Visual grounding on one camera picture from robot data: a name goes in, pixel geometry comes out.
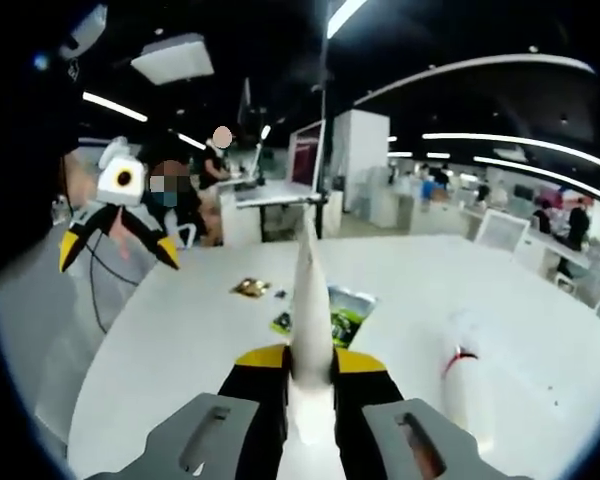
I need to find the black vertical pole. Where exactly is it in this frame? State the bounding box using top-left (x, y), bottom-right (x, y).
top-left (312, 0), bottom-right (334, 240)

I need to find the worn chest device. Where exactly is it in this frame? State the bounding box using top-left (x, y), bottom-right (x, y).
top-left (57, 3), bottom-right (109, 61)

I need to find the white ceiling air vent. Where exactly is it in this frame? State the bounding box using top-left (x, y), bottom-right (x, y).
top-left (129, 33), bottom-right (216, 85)

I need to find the white plastic chair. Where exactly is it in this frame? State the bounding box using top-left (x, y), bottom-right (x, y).
top-left (162, 219), bottom-right (199, 250)

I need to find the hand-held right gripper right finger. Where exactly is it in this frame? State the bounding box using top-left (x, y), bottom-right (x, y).
top-left (331, 347), bottom-right (484, 480)

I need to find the white tilting laptop desk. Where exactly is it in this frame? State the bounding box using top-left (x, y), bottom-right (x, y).
top-left (234, 180), bottom-right (331, 241)

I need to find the green black skincare sachet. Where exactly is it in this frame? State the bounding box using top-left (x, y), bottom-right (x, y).
top-left (270, 284), bottom-right (377, 350)

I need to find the white skincare bottle clear cap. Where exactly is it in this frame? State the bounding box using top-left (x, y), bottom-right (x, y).
top-left (438, 308), bottom-right (497, 451)

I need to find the white office chair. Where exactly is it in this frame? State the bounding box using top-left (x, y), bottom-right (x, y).
top-left (478, 208), bottom-right (532, 257)

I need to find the gold skincare sachet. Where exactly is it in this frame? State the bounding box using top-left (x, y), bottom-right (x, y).
top-left (228, 278), bottom-right (272, 298)

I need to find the long ceiling light strip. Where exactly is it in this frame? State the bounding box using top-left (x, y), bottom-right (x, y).
top-left (422, 132), bottom-right (600, 176)
top-left (327, 0), bottom-right (369, 39)
top-left (472, 155), bottom-right (600, 209)

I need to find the white skincare tube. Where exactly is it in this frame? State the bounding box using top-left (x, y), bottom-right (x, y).
top-left (283, 217), bottom-right (339, 447)

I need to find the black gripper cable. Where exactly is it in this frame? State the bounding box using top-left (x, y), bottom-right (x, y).
top-left (86, 219), bottom-right (142, 335)

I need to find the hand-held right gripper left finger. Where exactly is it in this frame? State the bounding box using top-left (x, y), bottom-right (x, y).
top-left (142, 343), bottom-right (290, 480)

